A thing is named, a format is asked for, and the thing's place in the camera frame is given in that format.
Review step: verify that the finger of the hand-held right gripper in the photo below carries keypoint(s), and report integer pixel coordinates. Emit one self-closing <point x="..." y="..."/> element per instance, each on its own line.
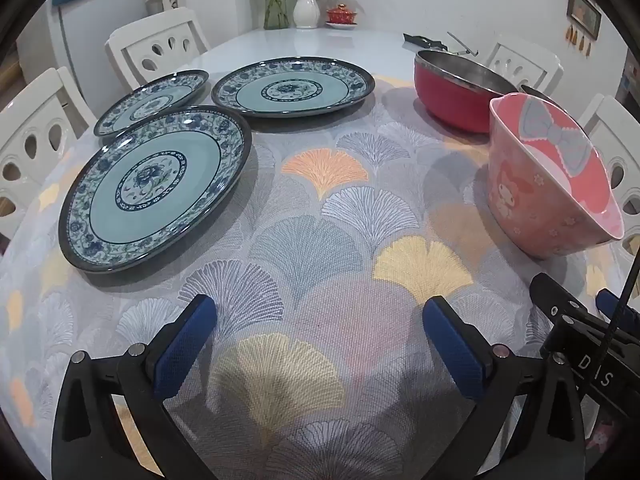
<point x="560" y="305"/>
<point x="612" y="305"/>

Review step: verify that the red lidded teacup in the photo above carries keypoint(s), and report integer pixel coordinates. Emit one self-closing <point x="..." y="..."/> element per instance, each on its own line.
<point x="341" y="15"/>

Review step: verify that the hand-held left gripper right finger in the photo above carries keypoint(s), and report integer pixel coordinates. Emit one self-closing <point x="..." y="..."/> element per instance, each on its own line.
<point x="455" y="347"/>

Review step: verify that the small blue floral plate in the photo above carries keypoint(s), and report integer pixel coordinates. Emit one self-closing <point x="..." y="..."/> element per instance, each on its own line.
<point x="150" y="103"/>

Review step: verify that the blue steel bowl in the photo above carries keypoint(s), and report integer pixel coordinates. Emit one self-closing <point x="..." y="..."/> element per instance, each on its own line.
<point x="537" y="94"/>

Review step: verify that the pink cartoon print bowl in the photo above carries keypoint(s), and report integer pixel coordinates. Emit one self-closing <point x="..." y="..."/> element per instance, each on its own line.
<point x="525" y="195"/>

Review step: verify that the small framed wall picture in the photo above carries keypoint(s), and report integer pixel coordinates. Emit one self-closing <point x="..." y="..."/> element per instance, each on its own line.
<point x="584" y="15"/>

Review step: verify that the white dining chair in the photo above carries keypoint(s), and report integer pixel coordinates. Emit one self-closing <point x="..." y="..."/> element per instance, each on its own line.
<point x="530" y="57"/>
<point x="150" y="30"/>
<point x="615" y="125"/>
<point x="30" y="125"/>

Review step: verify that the white refrigerator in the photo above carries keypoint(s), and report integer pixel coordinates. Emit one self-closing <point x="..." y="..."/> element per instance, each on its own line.
<point x="85" y="50"/>

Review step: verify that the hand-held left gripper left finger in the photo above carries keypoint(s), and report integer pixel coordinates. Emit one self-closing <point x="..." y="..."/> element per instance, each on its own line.
<point x="185" y="347"/>

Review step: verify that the red steel bowl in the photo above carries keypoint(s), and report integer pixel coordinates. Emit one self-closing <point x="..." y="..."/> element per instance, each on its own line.
<point x="450" y="105"/>

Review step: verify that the orange hanging wall ornament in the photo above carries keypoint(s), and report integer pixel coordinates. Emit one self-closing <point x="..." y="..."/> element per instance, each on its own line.
<point x="580" y="40"/>

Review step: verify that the white ceramic vase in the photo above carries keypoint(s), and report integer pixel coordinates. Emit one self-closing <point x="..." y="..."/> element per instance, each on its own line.
<point x="306" y="12"/>

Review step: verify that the large blue floral plate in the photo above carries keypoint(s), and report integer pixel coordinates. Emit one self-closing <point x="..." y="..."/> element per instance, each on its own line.
<point x="150" y="185"/>
<point x="290" y="91"/>

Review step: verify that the ginkgo leaf pattern tablecloth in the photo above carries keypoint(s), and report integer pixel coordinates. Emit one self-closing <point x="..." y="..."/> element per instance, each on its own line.
<point x="325" y="260"/>

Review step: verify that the black metal folding stand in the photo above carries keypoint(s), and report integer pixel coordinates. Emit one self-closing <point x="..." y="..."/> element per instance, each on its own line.
<point x="425" y="40"/>

